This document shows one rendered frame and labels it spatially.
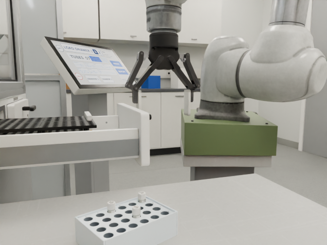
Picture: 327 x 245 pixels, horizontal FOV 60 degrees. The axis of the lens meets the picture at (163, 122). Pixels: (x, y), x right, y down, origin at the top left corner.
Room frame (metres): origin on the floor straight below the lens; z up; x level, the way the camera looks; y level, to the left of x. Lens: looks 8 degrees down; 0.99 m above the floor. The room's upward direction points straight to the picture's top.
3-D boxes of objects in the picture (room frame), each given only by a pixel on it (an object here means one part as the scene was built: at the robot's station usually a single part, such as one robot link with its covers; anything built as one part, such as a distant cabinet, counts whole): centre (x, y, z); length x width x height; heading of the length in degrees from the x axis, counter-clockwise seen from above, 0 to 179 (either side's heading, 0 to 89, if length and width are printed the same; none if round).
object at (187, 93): (0.77, -0.07, 0.93); 0.03 x 0.01 x 0.07; 19
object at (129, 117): (0.69, 0.08, 0.87); 0.29 x 0.02 x 0.11; 19
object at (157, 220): (0.39, 0.05, 0.78); 0.12 x 0.08 x 0.04; 131
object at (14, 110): (0.90, 0.46, 0.87); 0.29 x 0.02 x 0.11; 19
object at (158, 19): (0.75, 0.00, 1.14); 0.09 x 0.09 x 0.06
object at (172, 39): (0.75, 0.00, 1.07); 0.08 x 0.07 x 0.09; 109
